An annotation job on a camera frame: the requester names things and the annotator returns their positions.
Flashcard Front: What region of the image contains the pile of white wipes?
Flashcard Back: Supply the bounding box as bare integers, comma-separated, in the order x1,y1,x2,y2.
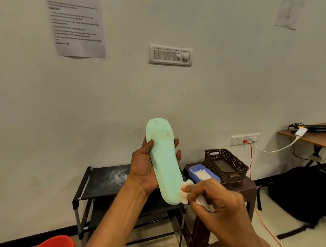
194,168,213,182

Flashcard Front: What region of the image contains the white wall socket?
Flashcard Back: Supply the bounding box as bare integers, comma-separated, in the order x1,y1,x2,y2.
230,133,260,147

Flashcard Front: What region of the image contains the brown plastic stool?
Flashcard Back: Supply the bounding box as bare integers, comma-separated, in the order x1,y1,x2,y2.
182,161,257,247

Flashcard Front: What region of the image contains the person's right hand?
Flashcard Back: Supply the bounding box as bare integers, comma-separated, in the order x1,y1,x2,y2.
182,179,253,241

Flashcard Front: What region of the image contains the person's left hand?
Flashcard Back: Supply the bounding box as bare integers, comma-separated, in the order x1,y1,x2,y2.
126,139,182,195

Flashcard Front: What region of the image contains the black device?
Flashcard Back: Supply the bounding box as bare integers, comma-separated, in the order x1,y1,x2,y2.
289,123,326,134

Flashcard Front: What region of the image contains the person's left forearm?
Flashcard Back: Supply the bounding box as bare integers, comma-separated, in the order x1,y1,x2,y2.
85,178,153,247

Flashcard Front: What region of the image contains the red cable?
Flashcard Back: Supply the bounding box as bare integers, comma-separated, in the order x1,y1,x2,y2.
243,139,283,247

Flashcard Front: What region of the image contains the wooden table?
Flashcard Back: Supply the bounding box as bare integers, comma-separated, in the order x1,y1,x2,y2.
278,123,326,168

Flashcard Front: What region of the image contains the black backpack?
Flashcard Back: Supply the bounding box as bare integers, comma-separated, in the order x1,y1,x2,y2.
257,167,326,240

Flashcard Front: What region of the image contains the brown woven plastic basket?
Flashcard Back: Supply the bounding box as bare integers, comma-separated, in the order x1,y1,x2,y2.
204,149,249,184

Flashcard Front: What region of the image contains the person's right forearm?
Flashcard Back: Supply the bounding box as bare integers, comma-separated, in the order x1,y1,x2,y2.
209,224,271,247

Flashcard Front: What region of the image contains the printed paper sheet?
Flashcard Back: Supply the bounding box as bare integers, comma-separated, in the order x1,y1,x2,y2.
46,0,106,59

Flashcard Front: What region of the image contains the red bucket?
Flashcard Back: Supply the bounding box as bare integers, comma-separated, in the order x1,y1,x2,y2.
38,235,75,247

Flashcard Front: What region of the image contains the white cable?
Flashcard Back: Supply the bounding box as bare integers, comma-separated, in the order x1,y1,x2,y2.
251,135,301,153

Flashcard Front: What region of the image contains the white wall switch panel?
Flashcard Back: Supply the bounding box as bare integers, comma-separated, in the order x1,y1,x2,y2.
149,44,193,67

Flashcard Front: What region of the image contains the blue plastic tray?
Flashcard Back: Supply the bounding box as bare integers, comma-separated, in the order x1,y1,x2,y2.
188,164,221,184

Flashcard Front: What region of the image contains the white cleaning wipe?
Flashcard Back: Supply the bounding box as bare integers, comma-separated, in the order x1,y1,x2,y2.
180,179,215,212

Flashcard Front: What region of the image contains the black shoe rack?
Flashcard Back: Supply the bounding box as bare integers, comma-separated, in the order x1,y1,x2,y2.
72,164,188,247

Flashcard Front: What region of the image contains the light green shoe insole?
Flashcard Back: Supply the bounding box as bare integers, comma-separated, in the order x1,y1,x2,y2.
146,118,188,205

